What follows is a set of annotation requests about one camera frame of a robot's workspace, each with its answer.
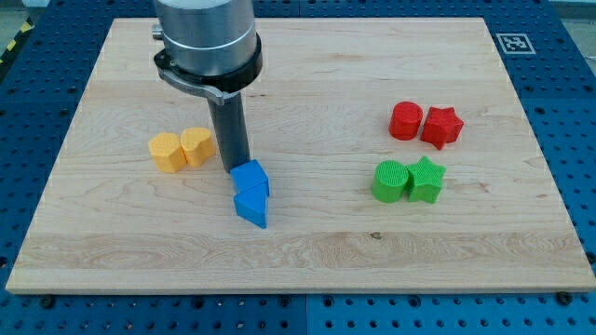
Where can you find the green cylinder block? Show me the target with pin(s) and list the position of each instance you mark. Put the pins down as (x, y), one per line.
(389, 181)

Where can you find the red cylinder block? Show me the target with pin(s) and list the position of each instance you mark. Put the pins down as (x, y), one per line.
(405, 120)

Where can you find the blue cube block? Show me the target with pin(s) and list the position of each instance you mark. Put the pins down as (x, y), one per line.
(249, 175)

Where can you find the blue triangle block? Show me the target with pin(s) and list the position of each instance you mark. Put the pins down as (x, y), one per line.
(252, 205)

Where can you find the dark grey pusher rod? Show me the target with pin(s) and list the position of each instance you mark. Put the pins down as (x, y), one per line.
(230, 129)

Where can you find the green star block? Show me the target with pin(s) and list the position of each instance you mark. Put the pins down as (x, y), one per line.
(425, 180)

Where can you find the light wooden board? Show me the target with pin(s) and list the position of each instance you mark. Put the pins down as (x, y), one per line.
(109, 222)

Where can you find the yellow hexagon block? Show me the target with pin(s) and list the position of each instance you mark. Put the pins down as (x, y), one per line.
(167, 152)

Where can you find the white fiducial marker tag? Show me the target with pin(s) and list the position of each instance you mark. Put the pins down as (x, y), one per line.
(515, 43)

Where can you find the red star block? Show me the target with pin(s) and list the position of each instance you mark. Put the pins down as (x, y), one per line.
(442, 126)

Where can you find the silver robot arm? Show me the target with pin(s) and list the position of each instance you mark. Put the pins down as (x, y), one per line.
(211, 47)

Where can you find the yellow heart block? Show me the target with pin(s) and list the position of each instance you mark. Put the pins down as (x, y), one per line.
(198, 145)

